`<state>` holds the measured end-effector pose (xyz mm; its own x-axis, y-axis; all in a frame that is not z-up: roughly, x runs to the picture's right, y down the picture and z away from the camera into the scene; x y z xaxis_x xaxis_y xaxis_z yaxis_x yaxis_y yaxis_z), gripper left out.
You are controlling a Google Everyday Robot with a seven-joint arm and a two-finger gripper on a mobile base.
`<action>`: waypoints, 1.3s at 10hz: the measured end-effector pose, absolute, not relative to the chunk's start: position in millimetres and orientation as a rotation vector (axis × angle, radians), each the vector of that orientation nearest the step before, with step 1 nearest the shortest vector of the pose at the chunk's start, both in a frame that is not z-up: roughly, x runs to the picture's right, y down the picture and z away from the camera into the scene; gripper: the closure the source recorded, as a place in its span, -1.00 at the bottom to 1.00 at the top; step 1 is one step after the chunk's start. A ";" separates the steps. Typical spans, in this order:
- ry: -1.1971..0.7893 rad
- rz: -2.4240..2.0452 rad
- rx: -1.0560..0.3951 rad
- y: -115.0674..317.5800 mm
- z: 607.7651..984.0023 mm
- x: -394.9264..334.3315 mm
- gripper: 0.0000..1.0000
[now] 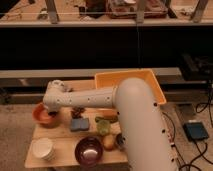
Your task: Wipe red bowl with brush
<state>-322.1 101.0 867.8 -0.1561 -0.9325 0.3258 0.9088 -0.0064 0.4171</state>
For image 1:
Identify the yellow toy fruit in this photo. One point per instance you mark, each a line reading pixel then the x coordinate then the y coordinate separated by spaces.
pixel 108 142

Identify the dark round object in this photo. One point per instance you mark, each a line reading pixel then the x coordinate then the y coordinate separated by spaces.
pixel 119 141

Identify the red-orange bowl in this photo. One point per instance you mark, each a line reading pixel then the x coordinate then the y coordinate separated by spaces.
pixel 41 117

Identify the green toy vegetable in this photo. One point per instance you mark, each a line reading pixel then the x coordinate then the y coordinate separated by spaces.
pixel 103 125

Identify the wooden board table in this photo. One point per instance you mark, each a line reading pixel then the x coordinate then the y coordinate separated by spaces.
pixel 65 141

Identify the blue sponge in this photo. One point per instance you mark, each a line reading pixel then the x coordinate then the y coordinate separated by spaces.
pixel 80 124

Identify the yellow plastic bin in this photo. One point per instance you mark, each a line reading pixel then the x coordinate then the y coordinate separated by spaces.
pixel 115 78

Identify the white cup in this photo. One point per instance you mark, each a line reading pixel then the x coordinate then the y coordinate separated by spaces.
pixel 43 148

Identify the blue foot pedal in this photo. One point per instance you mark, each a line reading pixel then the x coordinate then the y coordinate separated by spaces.
pixel 195 131

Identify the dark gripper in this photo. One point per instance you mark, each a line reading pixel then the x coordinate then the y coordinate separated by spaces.
pixel 52 114

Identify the brown small toy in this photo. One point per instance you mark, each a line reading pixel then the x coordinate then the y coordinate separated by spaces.
pixel 76 112

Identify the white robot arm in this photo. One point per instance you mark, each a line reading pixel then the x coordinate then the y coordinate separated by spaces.
pixel 140 118

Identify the dark purple bowl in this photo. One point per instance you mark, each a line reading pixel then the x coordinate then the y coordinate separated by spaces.
pixel 88 151

